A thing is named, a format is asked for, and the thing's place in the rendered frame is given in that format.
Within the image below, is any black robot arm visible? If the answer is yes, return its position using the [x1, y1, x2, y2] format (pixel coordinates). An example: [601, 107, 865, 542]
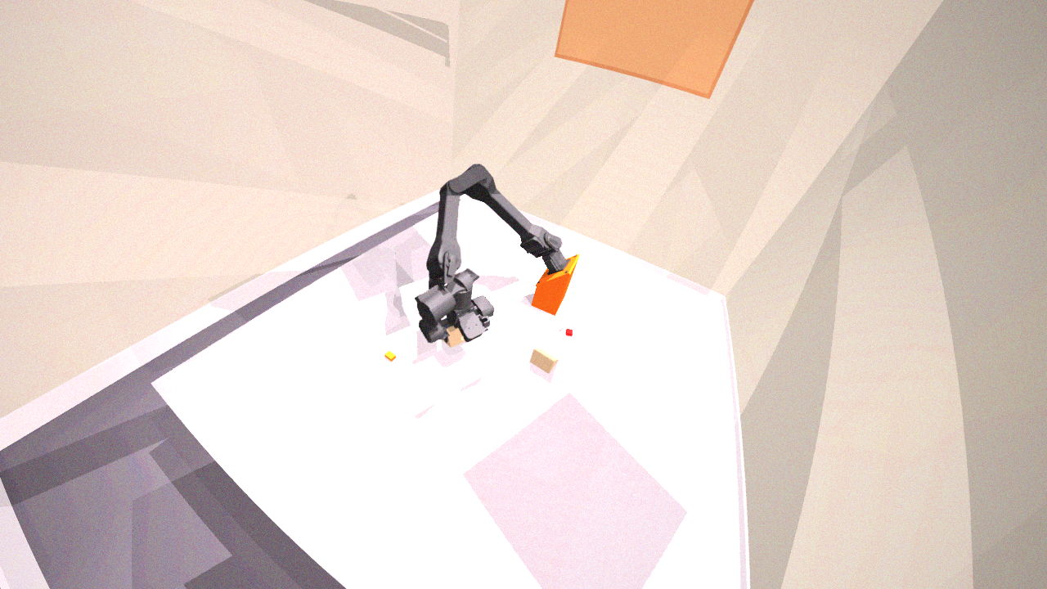
[415, 164, 571, 342]

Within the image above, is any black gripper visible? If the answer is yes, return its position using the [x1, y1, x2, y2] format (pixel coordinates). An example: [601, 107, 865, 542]
[419, 295, 494, 344]

